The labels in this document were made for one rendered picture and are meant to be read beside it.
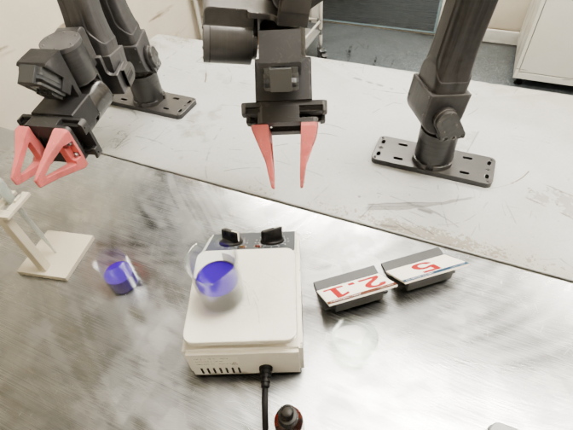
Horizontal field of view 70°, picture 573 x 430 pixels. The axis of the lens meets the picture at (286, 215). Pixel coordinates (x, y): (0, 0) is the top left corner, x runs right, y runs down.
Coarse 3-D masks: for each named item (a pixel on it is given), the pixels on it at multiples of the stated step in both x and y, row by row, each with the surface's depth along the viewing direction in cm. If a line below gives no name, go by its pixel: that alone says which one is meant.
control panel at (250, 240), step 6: (240, 234) 59; (246, 234) 59; (252, 234) 59; (258, 234) 59; (282, 234) 58; (288, 234) 58; (294, 234) 58; (246, 240) 57; (252, 240) 57; (258, 240) 56; (288, 240) 56; (294, 240) 56; (246, 246) 54; (252, 246) 54; (264, 246) 54; (270, 246) 54; (276, 246) 54; (282, 246) 54; (288, 246) 54
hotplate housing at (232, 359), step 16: (192, 352) 44; (208, 352) 44; (224, 352) 44; (240, 352) 44; (256, 352) 43; (272, 352) 43; (288, 352) 43; (192, 368) 46; (208, 368) 46; (224, 368) 46; (240, 368) 46; (256, 368) 46; (272, 368) 46; (288, 368) 46
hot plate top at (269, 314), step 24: (240, 264) 48; (264, 264) 48; (288, 264) 48; (192, 288) 47; (264, 288) 46; (288, 288) 46; (192, 312) 45; (240, 312) 44; (264, 312) 44; (288, 312) 44; (192, 336) 43; (216, 336) 42; (240, 336) 42; (264, 336) 42; (288, 336) 42
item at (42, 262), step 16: (16, 192) 54; (0, 208) 52; (16, 208) 52; (0, 224) 52; (16, 224) 53; (16, 240) 54; (48, 240) 64; (64, 240) 63; (80, 240) 63; (32, 256) 57; (48, 256) 61; (64, 256) 61; (80, 256) 61; (32, 272) 60; (48, 272) 59; (64, 272) 59
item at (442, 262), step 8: (416, 264) 56; (424, 264) 56; (432, 264) 55; (440, 264) 54; (448, 264) 53; (392, 272) 55; (400, 272) 55; (408, 272) 54; (416, 272) 53; (424, 272) 53
